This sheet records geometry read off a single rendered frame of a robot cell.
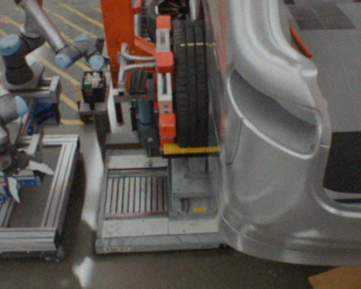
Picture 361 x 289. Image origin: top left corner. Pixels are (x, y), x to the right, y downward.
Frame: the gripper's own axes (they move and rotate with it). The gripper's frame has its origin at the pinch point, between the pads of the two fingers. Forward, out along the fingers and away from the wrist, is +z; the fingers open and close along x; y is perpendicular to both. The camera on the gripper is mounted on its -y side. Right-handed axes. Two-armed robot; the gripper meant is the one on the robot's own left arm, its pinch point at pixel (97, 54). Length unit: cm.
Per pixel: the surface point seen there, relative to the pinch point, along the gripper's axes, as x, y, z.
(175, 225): 67, 81, -25
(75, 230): 13, 105, -8
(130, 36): 15.2, -14.9, 1.7
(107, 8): -1.4, -25.7, -4.7
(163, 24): 27.5, -26.2, -24.9
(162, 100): 32, 8, -60
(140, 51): 23.4, -8.4, 7.9
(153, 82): 29.4, 2.8, -36.6
